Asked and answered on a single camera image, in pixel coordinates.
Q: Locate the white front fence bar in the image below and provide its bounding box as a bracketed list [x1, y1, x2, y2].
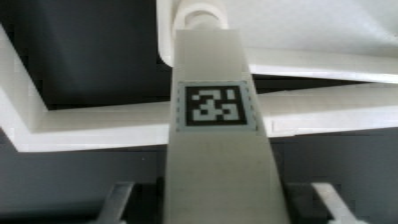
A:
[14, 83, 398, 153]

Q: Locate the white fence bar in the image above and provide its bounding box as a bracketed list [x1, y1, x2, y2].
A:
[0, 25, 47, 153]
[14, 83, 398, 153]

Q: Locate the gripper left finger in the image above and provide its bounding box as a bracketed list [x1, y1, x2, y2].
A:
[87, 181, 165, 224]

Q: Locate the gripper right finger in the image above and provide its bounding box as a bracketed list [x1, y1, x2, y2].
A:
[282, 181, 369, 224]

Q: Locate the white desk top tray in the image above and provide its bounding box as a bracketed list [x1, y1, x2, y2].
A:
[154, 0, 398, 84]

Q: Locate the white desk leg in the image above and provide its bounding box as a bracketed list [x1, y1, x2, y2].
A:
[163, 30, 289, 224]

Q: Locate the white left fence bar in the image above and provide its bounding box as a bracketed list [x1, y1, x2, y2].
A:
[0, 25, 47, 153]

